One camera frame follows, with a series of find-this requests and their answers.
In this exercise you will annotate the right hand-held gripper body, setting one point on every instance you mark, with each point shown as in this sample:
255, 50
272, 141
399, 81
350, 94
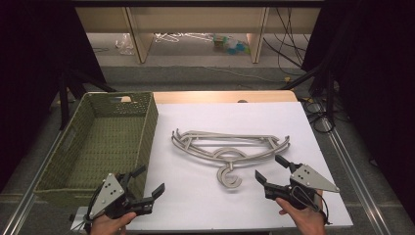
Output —
310, 179

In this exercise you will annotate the clear plastic bag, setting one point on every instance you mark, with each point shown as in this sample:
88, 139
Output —
125, 44

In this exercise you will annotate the black metal stand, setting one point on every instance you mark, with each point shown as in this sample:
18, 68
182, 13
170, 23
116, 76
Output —
64, 101
330, 94

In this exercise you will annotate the black curtain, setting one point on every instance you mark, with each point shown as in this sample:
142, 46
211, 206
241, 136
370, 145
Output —
375, 81
29, 65

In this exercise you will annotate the aluminium rail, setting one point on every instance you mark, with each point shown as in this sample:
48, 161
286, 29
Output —
355, 176
23, 205

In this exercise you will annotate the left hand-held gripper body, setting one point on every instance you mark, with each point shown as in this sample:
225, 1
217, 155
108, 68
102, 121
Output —
109, 196

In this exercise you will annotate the white board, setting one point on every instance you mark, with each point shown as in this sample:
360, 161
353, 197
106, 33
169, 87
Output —
195, 202

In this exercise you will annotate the colourful plastic toys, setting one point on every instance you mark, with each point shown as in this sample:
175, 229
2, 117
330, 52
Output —
233, 45

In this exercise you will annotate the person's right hand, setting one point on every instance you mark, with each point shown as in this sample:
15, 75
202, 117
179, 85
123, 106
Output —
306, 220

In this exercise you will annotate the green woven basket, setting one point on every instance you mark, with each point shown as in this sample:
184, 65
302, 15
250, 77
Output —
104, 143

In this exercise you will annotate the beige wooden shelf unit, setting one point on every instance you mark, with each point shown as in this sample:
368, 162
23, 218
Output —
195, 19

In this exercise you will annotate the person's left hand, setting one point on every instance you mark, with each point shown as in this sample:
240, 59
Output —
109, 225

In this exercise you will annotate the grey plastic clothes hanger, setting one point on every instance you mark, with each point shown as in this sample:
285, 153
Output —
228, 134
195, 153

